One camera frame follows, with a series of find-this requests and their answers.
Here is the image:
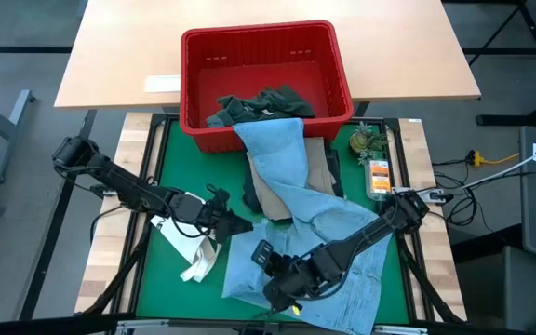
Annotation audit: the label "white paper strip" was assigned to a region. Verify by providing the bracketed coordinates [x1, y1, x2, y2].
[142, 74, 183, 94]

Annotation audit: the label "grey cabinet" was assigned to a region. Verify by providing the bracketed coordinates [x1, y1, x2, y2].
[453, 245, 536, 332]

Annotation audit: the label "dark green garment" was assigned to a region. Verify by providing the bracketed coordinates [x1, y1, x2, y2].
[216, 84, 316, 127]

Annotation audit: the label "beige garment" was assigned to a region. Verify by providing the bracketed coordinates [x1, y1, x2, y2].
[248, 137, 338, 222]

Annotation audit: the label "black cable bundle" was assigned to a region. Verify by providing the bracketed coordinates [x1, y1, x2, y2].
[430, 160, 486, 228]

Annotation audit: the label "white crinkled packet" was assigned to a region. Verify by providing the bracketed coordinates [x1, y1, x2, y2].
[364, 159, 394, 202]

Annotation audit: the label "cream canvas tote bag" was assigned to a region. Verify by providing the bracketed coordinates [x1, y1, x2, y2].
[150, 193, 225, 284]

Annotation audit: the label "light wooden desk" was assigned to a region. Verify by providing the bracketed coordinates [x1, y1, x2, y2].
[53, 0, 482, 111]

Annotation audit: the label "black desk leg frame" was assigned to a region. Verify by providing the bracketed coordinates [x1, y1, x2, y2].
[462, 0, 536, 127]

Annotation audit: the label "yellow power plug cable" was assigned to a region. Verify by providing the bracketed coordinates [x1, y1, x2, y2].
[464, 148, 521, 168]

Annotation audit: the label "grey desk leg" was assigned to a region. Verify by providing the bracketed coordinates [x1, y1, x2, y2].
[0, 88, 37, 183]

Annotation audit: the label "dark blue denim jeans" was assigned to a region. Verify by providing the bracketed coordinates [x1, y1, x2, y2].
[241, 146, 345, 215]

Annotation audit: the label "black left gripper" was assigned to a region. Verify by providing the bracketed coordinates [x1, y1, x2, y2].
[169, 183, 254, 245]

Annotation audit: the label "potted artificial succulent plant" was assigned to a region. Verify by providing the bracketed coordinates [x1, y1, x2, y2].
[348, 120, 391, 165]

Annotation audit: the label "red plastic laundry basket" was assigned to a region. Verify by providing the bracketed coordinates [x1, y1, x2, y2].
[179, 19, 355, 154]

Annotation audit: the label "green table mat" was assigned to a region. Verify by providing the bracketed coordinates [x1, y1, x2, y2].
[135, 118, 411, 326]

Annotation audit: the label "black aluminium table frame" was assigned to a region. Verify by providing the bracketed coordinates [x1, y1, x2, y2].
[74, 114, 467, 335]

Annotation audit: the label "light blue jeans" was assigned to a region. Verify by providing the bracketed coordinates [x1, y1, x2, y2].
[206, 114, 394, 335]

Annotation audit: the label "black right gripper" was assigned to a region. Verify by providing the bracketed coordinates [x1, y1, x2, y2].
[262, 245, 347, 314]

